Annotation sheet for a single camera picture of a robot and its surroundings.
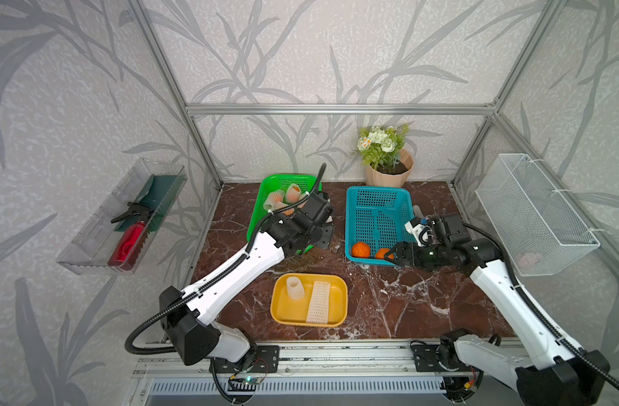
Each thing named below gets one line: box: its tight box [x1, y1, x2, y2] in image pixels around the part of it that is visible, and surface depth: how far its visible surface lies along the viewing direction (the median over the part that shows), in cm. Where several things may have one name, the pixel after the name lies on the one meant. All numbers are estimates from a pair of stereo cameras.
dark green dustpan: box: [114, 174, 187, 232], surface depth 68 cm
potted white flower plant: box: [356, 123, 415, 188], surface depth 97 cm
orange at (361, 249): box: [351, 241, 372, 258], surface depth 92 cm
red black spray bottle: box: [107, 202, 152, 271], surface depth 61 cm
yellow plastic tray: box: [269, 272, 349, 328], surface depth 84 cm
